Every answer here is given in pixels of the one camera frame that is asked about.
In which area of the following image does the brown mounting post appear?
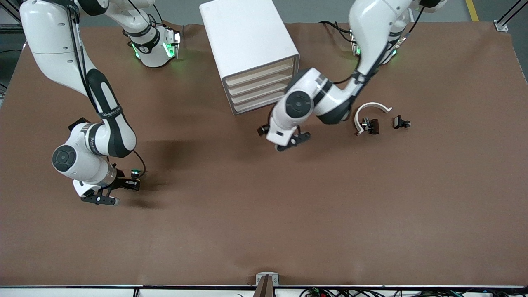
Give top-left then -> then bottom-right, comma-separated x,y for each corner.
252,275 -> 275,297

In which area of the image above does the brown small electrical component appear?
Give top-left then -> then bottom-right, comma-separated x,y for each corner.
361,118 -> 380,135

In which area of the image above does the black arm base cable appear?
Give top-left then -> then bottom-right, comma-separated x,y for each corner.
148,2 -> 166,28
318,20 -> 352,44

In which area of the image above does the white curved plastic ring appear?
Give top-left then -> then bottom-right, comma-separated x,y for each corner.
354,102 -> 393,136

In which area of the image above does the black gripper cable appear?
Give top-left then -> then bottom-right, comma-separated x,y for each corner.
332,8 -> 425,85
132,149 -> 146,179

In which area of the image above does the grey metal bracket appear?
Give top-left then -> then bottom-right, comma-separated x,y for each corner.
256,272 -> 279,286

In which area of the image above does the brown paper table cover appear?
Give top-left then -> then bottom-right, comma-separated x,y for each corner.
0,21 -> 528,288

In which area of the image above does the aluminium frame profile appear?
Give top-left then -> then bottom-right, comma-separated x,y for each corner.
494,0 -> 528,32
0,0 -> 22,37

